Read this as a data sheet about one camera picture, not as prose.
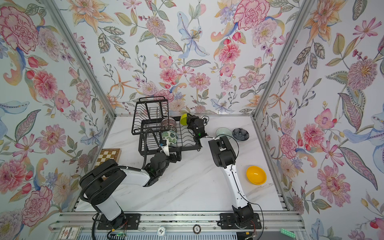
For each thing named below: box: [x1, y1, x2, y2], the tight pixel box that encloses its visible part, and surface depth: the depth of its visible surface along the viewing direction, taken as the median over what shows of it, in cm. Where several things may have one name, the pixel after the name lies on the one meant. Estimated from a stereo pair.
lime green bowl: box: [180, 113, 188, 126], surface depth 109 cm
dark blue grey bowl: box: [232, 128, 250, 142], surface depth 109 cm
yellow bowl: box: [246, 165, 267, 186], surface depth 88 cm
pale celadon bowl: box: [215, 127, 233, 140], surface depth 109 cm
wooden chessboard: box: [94, 148, 122, 169], surface depth 97 cm
